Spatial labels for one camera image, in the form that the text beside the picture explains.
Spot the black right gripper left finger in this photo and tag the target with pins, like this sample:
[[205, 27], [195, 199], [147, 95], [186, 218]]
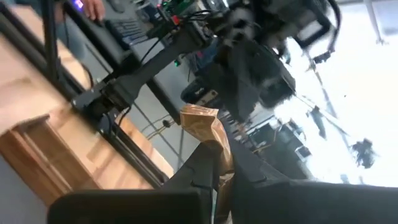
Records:
[[140, 208]]

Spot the black desk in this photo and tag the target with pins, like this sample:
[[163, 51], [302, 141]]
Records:
[[102, 46]]

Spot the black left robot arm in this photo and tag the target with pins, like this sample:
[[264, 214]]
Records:
[[149, 71]]

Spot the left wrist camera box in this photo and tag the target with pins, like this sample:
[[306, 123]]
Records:
[[292, 21]]

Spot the brown paper bag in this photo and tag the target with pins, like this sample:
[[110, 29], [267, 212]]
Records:
[[208, 124]]

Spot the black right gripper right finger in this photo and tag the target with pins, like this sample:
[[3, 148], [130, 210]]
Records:
[[295, 205]]

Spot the wooden tea box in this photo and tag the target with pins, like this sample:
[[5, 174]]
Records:
[[46, 155]]

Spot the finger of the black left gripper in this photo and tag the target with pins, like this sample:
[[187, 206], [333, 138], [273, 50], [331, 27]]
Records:
[[275, 93], [244, 102]]

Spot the black frame post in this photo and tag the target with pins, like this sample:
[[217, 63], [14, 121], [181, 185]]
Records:
[[49, 37]]

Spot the person's hand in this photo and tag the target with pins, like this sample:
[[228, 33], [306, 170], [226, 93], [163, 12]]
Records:
[[93, 7]]

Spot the black keyboard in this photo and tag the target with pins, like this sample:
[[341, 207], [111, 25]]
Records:
[[127, 31]]

